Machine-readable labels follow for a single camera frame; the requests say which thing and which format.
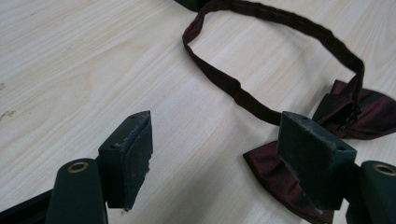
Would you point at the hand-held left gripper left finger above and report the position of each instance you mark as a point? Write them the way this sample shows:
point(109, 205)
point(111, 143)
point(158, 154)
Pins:
point(126, 161)

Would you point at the dark maroon bow tie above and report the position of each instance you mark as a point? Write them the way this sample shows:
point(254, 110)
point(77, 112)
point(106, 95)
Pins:
point(267, 174)

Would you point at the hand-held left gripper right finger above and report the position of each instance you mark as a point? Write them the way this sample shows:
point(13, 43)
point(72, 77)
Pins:
point(314, 168)

